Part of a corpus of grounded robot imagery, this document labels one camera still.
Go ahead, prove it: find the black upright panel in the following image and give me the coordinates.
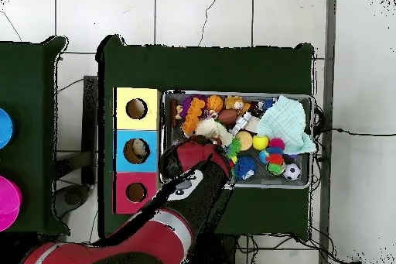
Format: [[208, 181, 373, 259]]
[[80, 74, 99, 186]]

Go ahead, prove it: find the magenta round disc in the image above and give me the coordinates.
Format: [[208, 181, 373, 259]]
[[0, 175, 22, 232]]

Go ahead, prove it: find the mint green knitted cloth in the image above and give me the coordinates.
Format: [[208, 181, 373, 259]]
[[257, 94, 317, 156]]

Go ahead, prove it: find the blue stringy puffer ball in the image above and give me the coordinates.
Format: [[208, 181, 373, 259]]
[[233, 156, 258, 182]]

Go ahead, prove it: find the thin black cable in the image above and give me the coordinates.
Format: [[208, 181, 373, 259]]
[[312, 126, 396, 138]]

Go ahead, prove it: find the orange toy basketball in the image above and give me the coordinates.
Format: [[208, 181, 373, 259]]
[[206, 94, 224, 113]]

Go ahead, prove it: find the blue round disc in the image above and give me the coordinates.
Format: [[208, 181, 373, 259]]
[[0, 107, 15, 150]]

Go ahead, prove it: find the black and white soccer ball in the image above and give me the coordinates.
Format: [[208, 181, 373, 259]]
[[283, 163, 302, 181]]

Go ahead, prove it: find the wooden box with three holes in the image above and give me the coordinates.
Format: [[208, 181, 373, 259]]
[[112, 87, 162, 214]]

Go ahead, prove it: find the brown plush bear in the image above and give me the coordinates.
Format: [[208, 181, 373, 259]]
[[224, 95, 251, 113]]

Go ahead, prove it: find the grey plastic toy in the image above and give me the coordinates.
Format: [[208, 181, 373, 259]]
[[230, 111, 254, 136]]

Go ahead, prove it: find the plain yellow ball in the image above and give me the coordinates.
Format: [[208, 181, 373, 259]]
[[252, 134, 269, 151]]

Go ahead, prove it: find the shallow silver mesh bin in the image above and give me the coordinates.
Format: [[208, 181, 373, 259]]
[[160, 90, 317, 190]]

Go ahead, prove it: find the orange ridged plastic toy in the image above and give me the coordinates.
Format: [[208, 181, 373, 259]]
[[181, 96, 207, 136]]

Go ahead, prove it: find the cream knitted cloth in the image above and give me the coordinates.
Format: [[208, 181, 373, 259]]
[[195, 118, 234, 147]]

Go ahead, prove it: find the brown toy football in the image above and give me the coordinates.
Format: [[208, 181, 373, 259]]
[[217, 108, 239, 125]]

